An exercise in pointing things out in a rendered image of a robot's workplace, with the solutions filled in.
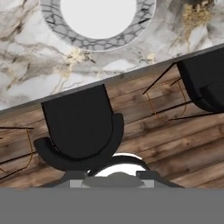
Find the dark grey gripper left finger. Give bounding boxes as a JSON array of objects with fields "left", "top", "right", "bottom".
[{"left": 43, "top": 170, "right": 89, "bottom": 189}]

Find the white plate with crackled grey rim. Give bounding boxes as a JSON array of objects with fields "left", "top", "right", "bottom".
[{"left": 38, "top": 0, "right": 158, "bottom": 53}]

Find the white round object with black rim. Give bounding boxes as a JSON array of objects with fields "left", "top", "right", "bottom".
[{"left": 87, "top": 151, "right": 151, "bottom": 179}]

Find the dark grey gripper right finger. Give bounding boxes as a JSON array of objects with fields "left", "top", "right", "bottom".
[{"left": 136, "top": 170, "right": 186, "bottom": 189}]

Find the black bar stool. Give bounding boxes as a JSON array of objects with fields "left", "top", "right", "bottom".
[
  {"left": 142, "top": 47, "right": 224, "bottom": 123},
  {"left": 32, "top": 83, "right": 125, "bottom": 172}
]

